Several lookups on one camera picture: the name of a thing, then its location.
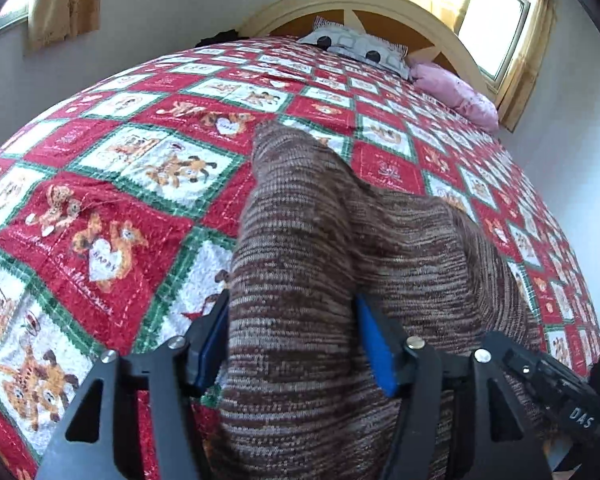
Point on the brown striped knit sweater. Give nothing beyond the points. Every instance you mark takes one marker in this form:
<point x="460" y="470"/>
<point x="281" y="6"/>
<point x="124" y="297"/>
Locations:
<point x="330" y="280"/>

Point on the dark object behind bed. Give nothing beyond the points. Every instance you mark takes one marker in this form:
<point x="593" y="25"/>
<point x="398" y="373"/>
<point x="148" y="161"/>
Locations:
<point x="219" y="38"/>

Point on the white pillow with black dots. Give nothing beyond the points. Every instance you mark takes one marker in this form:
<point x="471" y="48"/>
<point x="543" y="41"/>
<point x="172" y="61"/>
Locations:
<point x="360" y="47"/>

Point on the cream arched wooden headboard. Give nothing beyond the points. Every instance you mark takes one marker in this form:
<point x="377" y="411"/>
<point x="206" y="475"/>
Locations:
<point x="380" y="15"/>

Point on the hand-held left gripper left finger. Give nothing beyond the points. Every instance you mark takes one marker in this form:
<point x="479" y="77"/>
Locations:
<point x="212" y="340"/>

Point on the pink pillow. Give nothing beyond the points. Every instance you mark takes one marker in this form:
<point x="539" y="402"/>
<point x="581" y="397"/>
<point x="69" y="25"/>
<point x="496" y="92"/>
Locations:
<point x="455" y="90"/>

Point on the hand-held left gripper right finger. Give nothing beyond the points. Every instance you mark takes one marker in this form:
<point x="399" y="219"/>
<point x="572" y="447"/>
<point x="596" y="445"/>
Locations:
<point x="377" y="350"/>

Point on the red printed patchwork quilt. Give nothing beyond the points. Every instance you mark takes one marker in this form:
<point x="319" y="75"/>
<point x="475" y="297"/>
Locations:
<point x="130" y="160"/>

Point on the window beside headboard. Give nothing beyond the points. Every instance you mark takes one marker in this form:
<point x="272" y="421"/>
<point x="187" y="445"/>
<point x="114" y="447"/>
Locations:
<point x="497" y="20"/>

